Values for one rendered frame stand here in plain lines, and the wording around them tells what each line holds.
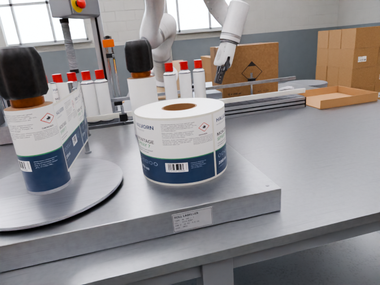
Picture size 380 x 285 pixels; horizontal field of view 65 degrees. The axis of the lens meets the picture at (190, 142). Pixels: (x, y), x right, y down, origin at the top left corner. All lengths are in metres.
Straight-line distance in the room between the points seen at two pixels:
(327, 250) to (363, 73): 3.38
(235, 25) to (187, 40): 5.36
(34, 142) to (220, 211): 0.38
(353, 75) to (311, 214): 3.98
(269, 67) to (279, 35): 5.58
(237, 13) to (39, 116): 0.91
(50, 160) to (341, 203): 0.59
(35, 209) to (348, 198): 0.61
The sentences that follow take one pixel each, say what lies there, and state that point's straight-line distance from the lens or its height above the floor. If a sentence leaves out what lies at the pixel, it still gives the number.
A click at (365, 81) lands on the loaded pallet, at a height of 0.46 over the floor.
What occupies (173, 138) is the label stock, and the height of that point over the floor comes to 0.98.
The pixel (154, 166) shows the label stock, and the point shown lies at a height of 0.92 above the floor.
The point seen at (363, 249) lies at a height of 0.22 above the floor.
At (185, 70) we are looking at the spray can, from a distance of 1.26.
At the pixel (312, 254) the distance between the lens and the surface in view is 1.51.
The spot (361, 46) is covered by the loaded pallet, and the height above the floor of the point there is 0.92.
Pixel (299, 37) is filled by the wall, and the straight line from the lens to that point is 7.38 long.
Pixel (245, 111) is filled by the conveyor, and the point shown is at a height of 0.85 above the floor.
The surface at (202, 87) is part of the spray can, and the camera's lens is 1.28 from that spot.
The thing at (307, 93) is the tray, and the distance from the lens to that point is 1.69.
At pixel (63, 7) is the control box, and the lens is 1.26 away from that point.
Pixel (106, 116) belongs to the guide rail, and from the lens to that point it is 1.22.
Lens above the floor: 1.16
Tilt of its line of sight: 19 degrees down
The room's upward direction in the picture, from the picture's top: 5 degrees counter-clockwise
